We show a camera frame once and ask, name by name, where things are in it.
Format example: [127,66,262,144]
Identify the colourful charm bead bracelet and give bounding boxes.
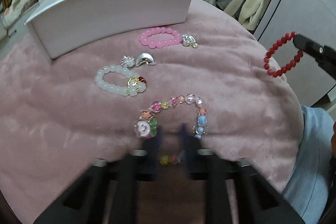
[132,93,210,167]

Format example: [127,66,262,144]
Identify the red bead bracelet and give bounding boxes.
[263,31,304,78]

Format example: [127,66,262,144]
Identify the white bead charm bracelet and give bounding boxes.
[94,63,148,97]

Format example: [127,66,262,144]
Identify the silver moon star brooch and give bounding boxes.
[120,52,156,68]

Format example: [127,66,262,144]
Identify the pink bead bracelet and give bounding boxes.
[138,26,183,50]

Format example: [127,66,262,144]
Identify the silver heart charm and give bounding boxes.
[182,34,198,48]

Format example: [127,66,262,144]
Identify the pink plush blanket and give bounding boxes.
[1,0,303,223]

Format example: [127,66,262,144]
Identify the cream fleece coat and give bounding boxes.
[238,0,267,31]

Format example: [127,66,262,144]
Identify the light blue trousers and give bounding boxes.
[282,105,334,223]

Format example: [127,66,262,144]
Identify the white storage box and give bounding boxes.
[25,0,191,59]

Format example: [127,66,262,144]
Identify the white drawer cabinet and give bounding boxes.
[1,2,39,48]

